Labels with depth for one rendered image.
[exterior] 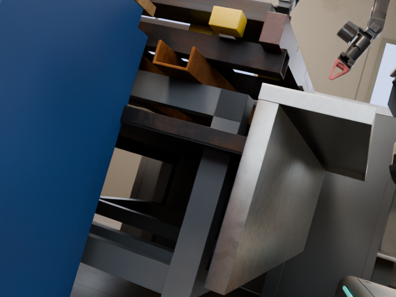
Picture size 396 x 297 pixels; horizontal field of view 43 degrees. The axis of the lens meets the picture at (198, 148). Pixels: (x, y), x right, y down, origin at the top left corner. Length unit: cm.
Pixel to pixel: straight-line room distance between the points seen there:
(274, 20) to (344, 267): 173
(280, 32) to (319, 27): 420
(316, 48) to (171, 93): 409
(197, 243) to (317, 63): 416
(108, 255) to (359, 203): 163
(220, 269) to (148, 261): 23
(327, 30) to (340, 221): 296
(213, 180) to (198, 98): 18
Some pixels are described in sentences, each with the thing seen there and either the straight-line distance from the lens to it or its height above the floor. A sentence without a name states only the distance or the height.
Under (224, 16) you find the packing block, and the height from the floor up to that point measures 80.
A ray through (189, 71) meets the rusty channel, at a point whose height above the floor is 68.
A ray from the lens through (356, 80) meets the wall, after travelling 508.
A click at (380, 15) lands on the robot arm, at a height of 126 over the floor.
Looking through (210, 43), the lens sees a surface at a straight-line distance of 107.
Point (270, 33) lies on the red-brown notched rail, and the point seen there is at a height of 78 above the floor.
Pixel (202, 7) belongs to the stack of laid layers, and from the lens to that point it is 108.
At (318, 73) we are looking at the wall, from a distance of 506.
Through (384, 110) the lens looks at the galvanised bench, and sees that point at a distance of 259.
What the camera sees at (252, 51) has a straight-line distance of 104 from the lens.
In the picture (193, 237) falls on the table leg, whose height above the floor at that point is 36.
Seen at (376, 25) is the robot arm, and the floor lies 122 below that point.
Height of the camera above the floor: 49
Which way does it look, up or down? 3 degrees up
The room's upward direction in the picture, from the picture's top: 16 degrees clockwise
